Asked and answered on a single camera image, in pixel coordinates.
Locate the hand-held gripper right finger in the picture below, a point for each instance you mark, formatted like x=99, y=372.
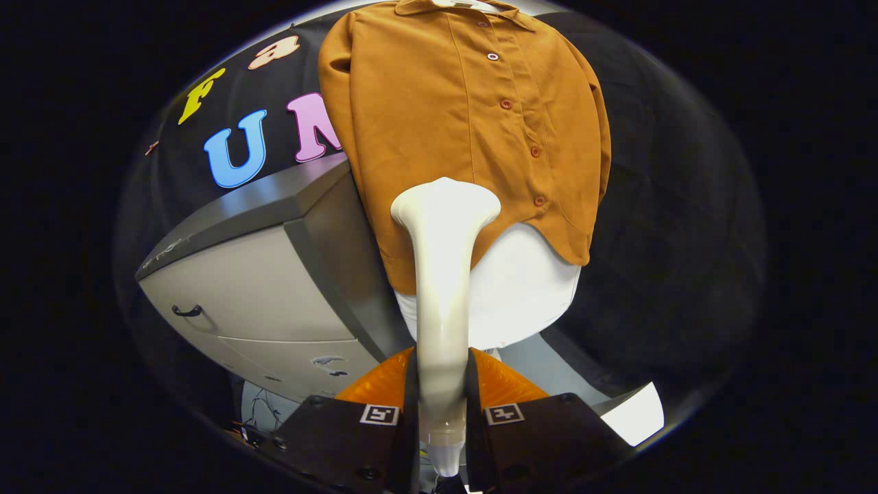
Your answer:
x=475, y=439

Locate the grey cabinet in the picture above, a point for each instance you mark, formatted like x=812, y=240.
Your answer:
x=260, y=288

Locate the orange button shirt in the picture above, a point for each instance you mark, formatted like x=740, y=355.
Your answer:
x=425, y=116

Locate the white garment steamer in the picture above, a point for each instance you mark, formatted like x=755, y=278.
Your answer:
x=442, y=274

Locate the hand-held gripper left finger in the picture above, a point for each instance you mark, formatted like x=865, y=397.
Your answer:
x=411, y=439

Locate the white clothes hanger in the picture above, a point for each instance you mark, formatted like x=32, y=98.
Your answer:
x=466, y=4

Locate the white paper sheet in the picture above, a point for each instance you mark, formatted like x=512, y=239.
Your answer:
x=638, y=415

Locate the small metal clip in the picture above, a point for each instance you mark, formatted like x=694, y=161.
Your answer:
x=151, y=147

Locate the black backdrop cloth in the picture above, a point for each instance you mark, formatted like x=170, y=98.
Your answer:
x=672, y=206

